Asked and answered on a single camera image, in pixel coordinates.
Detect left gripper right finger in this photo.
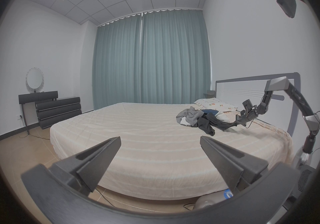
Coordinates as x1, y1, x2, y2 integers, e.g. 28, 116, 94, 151
200, 136, 269, 191

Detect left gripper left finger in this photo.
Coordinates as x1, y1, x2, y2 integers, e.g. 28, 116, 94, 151
50, 137, 122, 196

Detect black T-shirt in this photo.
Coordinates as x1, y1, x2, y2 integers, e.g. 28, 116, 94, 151
197, 113, 238, 136

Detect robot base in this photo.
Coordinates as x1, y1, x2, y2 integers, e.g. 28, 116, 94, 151
194, 147, 316, 212

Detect pile of clothes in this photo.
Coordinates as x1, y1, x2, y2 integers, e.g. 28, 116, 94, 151
176, 106, 232, 133

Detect bed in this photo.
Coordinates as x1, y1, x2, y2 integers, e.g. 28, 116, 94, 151
49, 72, 300, 199

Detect white printed pillow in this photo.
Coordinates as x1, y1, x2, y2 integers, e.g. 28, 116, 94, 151
194, 98, 238, 112

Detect black chest of drawers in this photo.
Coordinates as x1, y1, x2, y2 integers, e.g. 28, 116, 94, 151
35, 96, 82, 129

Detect black dressing table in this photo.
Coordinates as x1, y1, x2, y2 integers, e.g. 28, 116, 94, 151
18, 91, 58, 134

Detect blue-green curtain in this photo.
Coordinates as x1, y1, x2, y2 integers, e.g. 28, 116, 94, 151
92, 9, 212, 111

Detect round white-framed mirror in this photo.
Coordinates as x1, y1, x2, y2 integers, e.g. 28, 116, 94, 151
26, 68, 44, 92

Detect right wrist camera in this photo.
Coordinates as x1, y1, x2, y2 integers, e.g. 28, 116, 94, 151
241, 99, 254, 111

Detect black cable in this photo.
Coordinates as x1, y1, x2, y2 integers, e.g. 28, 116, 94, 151
96, 189, 118, 208

